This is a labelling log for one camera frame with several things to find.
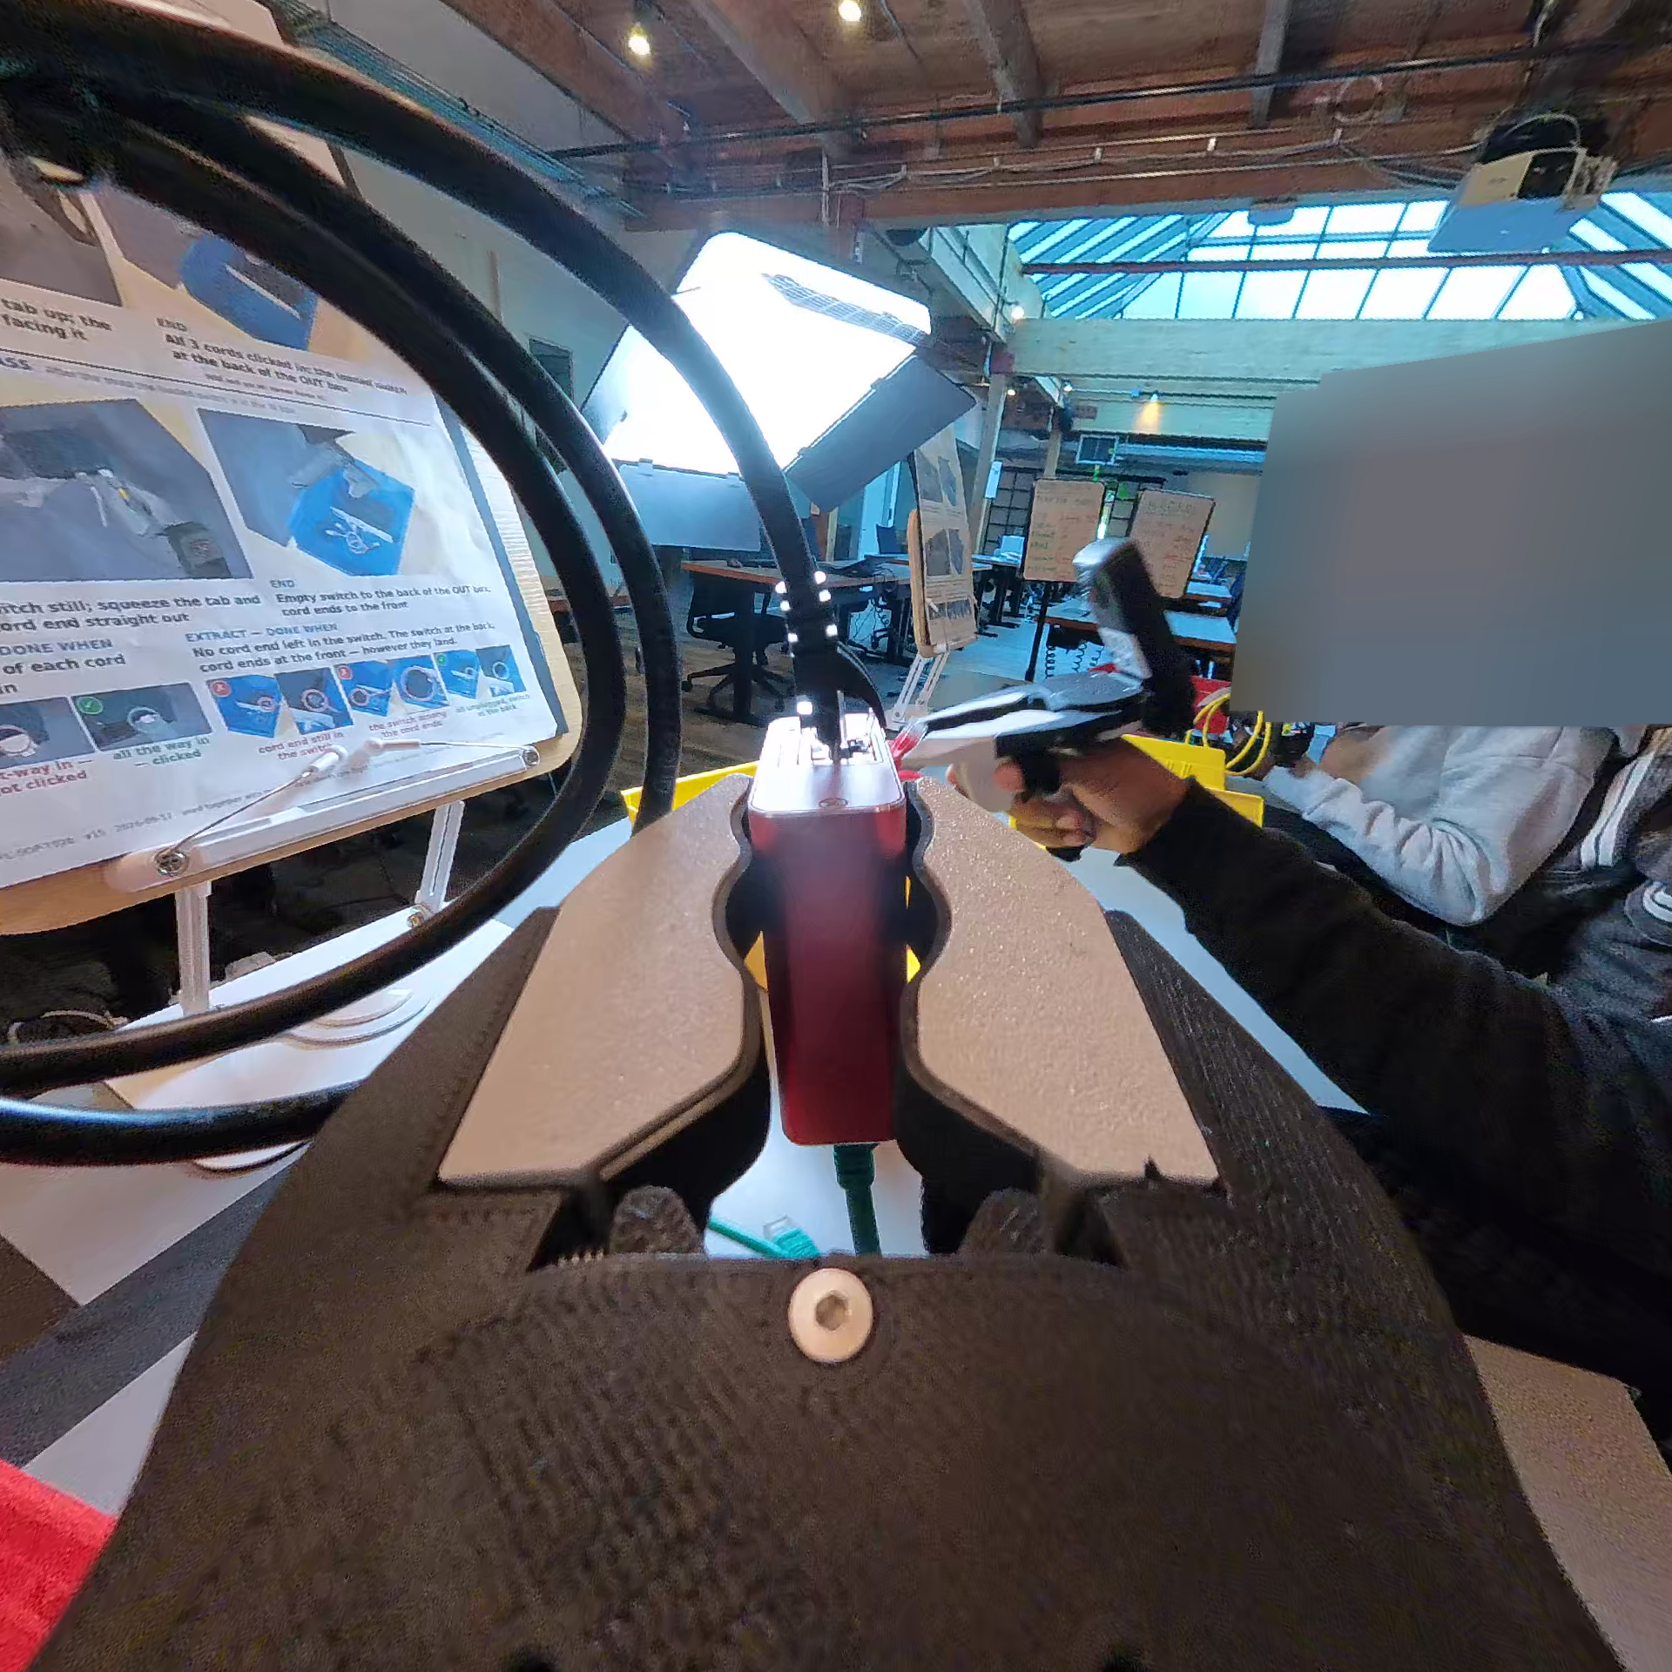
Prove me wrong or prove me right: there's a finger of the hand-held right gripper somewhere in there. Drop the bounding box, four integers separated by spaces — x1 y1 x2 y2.
897 676 1150 773

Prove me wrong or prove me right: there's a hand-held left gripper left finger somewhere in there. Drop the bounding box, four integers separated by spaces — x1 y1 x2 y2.
433 775 773 1191

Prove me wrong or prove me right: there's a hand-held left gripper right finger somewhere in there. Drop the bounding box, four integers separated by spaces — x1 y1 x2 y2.
897 775 1225 1187

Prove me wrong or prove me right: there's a yellow plastic bin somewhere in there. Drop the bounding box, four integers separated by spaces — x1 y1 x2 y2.
618 730 1265 835

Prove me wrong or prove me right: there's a red network switch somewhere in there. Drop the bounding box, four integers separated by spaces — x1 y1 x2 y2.
744 710 911 1148

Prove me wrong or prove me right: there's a green ethernet cable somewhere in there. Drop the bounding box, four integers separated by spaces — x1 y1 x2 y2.
704 1140 889 1263

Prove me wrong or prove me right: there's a black ethernet cable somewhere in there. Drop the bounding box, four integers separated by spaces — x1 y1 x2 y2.
0 0 889 1169

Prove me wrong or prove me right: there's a person's right forearm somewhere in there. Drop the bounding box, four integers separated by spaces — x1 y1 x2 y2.
1122 779 1672 1398

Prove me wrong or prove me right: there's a person's right hand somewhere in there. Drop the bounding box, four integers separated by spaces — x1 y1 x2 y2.
994 745 1183 861

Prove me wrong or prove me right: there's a paper easel board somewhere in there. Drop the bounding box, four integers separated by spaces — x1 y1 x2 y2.
1022 475 1104 584
1128 487 1215 598

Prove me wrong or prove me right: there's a distant instruction board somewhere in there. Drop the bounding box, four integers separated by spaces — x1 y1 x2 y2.
907 423 980 654

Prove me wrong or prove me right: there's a black office chair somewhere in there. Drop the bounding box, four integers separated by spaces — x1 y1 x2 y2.
682 574 779 726

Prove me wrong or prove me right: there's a wooden desk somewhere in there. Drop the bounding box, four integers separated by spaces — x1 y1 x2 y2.
678 558 915 680

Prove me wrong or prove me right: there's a softbox light panel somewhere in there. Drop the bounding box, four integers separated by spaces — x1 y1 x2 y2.
580 232 978 550

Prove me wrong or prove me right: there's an instruction sheet board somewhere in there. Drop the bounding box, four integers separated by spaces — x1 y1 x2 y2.
0 156 582 1032

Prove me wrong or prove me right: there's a ceiling projector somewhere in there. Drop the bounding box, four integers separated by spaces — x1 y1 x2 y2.
1426 114 1621 256

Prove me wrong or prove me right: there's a red textured object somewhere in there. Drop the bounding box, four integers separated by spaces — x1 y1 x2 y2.
0 1454 119 1672

